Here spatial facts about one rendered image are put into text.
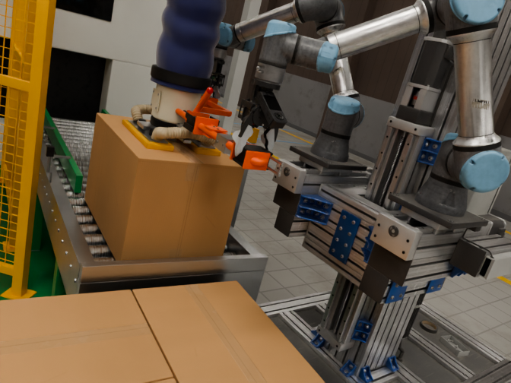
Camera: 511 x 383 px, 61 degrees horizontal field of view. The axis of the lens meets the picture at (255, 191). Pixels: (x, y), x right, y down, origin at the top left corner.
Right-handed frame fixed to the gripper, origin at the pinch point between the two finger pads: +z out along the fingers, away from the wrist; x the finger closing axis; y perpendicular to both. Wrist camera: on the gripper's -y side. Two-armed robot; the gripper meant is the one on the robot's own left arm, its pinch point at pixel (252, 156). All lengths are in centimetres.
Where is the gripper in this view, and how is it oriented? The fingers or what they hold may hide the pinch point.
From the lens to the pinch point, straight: 120.5
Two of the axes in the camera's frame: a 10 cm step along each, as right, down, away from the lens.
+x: -8.3, -0.5, -5.5
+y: -4.9, -3.8, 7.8
